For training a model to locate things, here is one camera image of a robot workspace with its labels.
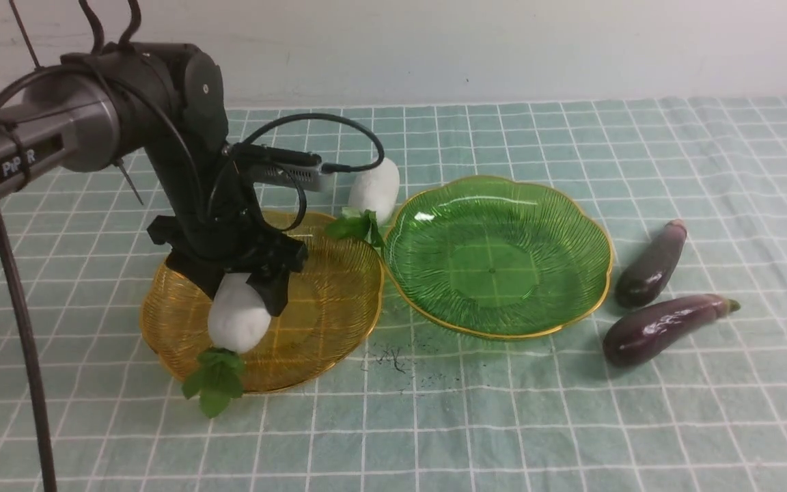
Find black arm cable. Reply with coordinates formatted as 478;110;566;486
0;61;59;492

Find white radish with leaves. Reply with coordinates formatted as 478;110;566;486
325;158;400;249

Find purple eggplant without stem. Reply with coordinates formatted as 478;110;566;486
614;219;687;310

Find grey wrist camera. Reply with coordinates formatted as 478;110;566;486
230;143;334;192

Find black camera cable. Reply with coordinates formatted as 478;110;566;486
206;113;385;233

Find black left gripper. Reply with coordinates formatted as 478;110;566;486
147;164;309;317

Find white radish green leaves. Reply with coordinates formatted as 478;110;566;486
182;272;272;418

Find purple eggplant with green stem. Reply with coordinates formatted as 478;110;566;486
602;294;741;368

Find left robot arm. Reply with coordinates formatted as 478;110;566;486
0;43;320;316

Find amber glass plate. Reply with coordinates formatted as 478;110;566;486
138;212;385;394

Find green glass plate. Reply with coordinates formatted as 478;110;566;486
382;176;615;340

